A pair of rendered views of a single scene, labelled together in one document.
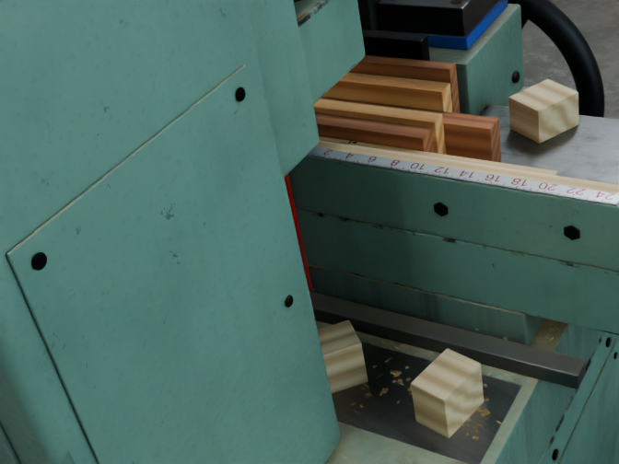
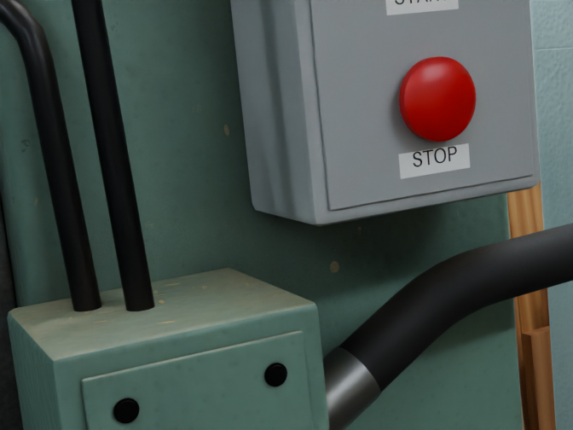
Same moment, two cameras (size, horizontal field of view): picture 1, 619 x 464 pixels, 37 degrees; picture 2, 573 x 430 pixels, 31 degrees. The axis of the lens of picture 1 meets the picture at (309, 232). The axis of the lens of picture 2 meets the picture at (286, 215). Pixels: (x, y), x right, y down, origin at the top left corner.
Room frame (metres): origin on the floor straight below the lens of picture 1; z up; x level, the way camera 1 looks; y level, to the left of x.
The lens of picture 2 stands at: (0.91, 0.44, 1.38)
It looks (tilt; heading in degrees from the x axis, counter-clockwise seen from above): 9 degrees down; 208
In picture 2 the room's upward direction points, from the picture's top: 6 degrees counter-clockwise
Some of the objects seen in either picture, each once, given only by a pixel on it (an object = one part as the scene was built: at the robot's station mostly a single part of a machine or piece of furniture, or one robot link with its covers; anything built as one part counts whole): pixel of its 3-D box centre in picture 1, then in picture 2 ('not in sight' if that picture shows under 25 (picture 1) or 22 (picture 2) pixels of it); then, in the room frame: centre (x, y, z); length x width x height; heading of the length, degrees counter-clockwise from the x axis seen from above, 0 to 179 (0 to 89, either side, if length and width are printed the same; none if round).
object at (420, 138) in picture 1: (322, 144); not in sight; (0.72, -0.03, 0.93); 0.21 x 0.02 x 0.05; 52
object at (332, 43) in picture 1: (280, 60); not in sight; (0.69, -0.01, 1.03); 0.14 x 0.07 x 0.09; 142
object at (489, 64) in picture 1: (431, 69); not in sight; (0.84, -0.15, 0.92); 0.15 x 0.13 x 0.09; 52
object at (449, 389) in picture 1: (448, 392); not in sight; (0.50, -0.08, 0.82); 0.05 x 0.03 x 0.04; 130
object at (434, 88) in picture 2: not in sight; (437, 99); (0.56, 0.32, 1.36); 0.03 x 0.01 x 0.03; 142
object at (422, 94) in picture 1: (371, 111); not in sight; (0.75, -0.08, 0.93); 0.15 x 0.02 x 0.07; 52
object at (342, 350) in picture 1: (332, 358); not in sight; (0.56, 0.00, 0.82); 0.04 x 0.03 x 0.04; 99
